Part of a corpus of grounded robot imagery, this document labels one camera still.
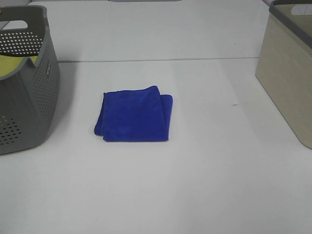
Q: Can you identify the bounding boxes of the beige plastic bin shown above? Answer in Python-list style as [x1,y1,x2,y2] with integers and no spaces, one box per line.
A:
[255,0,312,148]

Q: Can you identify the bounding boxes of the yellow towel in basket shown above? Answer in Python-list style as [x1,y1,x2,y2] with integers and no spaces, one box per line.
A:
[0,55,37,81]

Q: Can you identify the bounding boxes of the blue towel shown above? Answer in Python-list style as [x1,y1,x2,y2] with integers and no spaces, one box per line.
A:
[94,86,174,142]

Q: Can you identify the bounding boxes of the grey perforated plastic basket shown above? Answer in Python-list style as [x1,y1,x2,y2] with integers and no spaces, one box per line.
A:
[0,5,60,154]

